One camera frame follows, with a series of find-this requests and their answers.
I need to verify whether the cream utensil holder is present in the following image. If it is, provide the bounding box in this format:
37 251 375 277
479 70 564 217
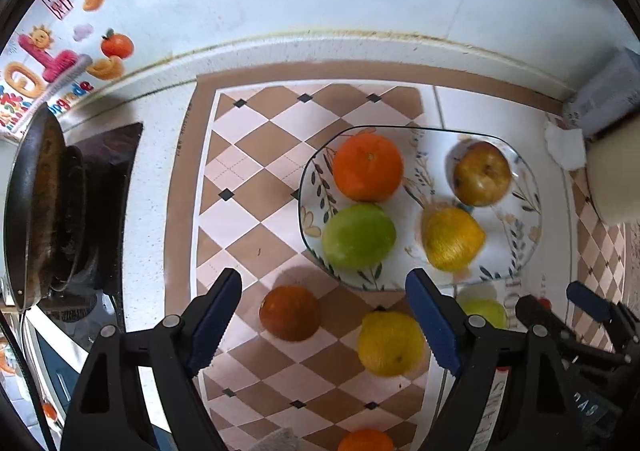
586 114 640 227

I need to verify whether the black frying pan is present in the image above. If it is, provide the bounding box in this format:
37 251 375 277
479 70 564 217
2 101 68 312

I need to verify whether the green apple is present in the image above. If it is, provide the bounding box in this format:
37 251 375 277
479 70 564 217
457 298 508 330
321 202 397 269

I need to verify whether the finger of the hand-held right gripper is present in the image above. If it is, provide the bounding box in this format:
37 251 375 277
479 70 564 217
566 281 640 358
515 295 627 368

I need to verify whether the brown pear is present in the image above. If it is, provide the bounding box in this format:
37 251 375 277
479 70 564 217
453 141 512 207

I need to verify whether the brown checkered table mat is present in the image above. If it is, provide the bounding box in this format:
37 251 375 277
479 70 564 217
167 74 451 451

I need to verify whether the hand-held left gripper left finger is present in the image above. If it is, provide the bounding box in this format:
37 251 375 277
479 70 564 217
60 267 244 451

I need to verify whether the dark brownish orange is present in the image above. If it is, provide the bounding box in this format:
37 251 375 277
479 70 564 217
258 285 321 343

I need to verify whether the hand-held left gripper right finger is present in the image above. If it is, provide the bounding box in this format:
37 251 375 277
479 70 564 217
405 268 583 451

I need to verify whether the yellow lemon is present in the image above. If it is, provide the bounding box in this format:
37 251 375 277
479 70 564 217
356 311 428 378
422 207 487 273

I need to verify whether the checkered mat with white panel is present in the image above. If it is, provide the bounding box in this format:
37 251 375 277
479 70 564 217
432 76 631 451

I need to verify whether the bright orange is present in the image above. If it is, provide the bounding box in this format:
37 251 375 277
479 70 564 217
332 131 405 203
337 427 396 451

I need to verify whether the grey metal can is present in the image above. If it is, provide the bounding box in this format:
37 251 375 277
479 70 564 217
562 47 640 138

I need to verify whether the floral glass plate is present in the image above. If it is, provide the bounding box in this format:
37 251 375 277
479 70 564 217
297 125 543 292

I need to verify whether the colourful wall decal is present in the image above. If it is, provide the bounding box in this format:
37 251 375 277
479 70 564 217
0 0 136 137

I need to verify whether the grey slipper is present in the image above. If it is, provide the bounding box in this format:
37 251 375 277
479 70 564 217
252 426 303 451

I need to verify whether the white crumpled tissue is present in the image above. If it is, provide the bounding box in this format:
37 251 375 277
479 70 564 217
544 124 587 169

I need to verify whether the black glass gas stove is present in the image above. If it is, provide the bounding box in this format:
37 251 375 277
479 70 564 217
37 121 146 312

